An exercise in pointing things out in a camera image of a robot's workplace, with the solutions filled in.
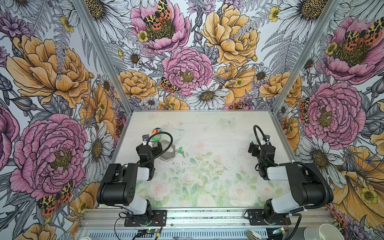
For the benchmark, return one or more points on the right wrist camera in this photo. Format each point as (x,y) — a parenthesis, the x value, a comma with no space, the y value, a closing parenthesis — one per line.
(266,138)

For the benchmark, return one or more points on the white tape roll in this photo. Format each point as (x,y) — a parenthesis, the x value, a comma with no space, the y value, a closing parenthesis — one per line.
(252,235)

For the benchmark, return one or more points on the aluminium front rail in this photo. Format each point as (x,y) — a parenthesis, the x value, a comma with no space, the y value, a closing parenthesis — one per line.
(193,218)

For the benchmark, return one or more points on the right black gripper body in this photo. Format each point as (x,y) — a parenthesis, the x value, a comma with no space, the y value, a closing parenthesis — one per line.
(264,151)

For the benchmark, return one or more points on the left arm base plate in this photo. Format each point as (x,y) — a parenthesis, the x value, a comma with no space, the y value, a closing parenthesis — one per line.
(157,218)

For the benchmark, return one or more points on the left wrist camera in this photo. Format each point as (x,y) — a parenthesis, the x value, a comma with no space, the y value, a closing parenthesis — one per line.
(145,138)

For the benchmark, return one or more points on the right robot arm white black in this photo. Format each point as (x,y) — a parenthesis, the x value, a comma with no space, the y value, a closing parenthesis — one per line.
(308,188)

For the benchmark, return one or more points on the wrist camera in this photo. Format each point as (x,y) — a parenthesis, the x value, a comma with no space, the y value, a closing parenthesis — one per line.
(145,138)
(266,138)

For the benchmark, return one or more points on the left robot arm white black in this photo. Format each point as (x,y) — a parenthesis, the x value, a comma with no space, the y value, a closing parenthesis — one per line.
(118,187)

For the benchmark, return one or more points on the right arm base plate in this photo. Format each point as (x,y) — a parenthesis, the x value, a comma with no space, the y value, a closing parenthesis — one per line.
(259,217)

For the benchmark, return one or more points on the white paper cup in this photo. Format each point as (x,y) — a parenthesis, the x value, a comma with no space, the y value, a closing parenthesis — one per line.
(323,232)

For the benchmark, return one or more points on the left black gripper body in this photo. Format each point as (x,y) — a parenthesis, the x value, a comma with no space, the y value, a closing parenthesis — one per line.
(147,149)

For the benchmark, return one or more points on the colourful small toy ball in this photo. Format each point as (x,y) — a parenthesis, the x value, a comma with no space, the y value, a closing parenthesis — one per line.
(156,131)

